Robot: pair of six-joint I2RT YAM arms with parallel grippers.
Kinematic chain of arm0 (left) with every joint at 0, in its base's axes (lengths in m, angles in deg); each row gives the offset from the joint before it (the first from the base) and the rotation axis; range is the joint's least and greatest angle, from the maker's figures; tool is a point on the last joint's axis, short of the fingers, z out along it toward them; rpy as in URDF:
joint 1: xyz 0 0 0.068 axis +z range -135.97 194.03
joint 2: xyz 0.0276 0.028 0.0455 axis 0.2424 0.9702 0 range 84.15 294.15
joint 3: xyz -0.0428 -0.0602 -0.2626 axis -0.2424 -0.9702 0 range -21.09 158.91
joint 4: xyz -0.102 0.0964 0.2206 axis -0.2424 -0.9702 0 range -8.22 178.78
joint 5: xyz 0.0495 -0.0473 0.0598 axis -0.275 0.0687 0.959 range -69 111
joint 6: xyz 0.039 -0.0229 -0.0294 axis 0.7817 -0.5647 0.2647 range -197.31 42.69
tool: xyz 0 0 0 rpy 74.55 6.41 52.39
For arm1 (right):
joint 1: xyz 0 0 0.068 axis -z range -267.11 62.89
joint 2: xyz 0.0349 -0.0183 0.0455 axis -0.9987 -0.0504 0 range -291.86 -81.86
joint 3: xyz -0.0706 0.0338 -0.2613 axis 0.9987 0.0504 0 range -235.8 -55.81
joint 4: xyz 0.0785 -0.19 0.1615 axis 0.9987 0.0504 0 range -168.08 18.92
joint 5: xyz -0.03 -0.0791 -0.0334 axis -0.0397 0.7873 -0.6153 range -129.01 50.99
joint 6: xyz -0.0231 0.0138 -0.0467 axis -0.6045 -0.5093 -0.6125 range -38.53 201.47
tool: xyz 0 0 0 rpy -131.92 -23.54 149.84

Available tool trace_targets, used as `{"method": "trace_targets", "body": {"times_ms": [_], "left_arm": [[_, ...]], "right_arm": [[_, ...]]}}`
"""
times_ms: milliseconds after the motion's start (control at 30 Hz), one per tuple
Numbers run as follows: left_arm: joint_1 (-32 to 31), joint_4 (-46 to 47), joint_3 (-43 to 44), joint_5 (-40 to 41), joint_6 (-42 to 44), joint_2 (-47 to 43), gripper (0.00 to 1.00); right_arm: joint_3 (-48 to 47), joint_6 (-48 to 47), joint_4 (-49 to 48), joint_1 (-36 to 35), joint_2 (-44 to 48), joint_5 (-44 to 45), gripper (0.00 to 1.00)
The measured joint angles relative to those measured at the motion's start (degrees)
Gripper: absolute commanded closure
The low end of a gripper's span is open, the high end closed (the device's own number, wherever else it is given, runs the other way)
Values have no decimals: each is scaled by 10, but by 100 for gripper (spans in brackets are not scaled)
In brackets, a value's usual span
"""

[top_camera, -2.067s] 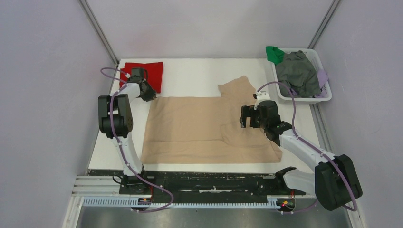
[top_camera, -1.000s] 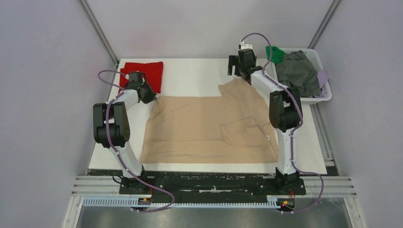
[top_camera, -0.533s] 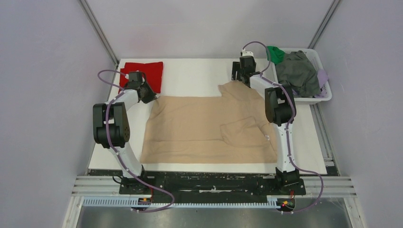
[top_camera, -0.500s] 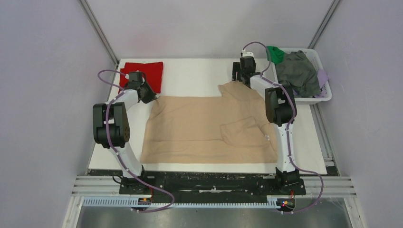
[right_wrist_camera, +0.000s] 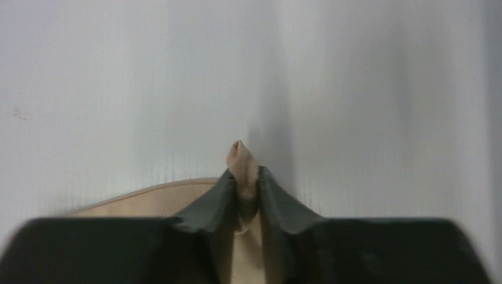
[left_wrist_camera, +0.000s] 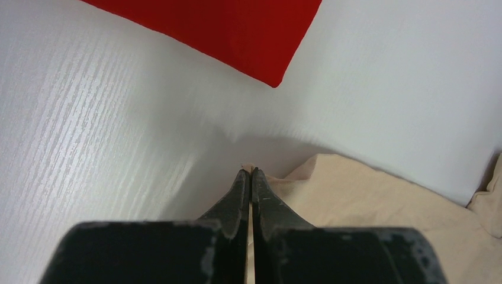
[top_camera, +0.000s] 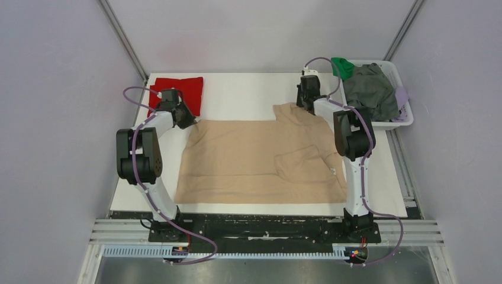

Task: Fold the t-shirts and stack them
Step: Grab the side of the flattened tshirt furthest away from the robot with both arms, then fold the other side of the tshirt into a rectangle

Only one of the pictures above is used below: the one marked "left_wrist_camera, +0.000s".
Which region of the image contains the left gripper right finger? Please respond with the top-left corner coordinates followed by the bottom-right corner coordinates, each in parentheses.
top-left (251, 169), bottom-right (447, 283)

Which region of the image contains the beige t shirt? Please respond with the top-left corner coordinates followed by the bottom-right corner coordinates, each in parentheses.
top-left (266, 154), bottom-right (501, 283)

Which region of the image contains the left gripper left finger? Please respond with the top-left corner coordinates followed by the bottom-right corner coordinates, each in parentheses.
top-left (41, 170), bottom-right (250, 283)

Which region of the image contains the folded red t shirt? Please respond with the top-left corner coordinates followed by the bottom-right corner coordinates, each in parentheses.
top-left (87, 0), bottom-right (321, 88)

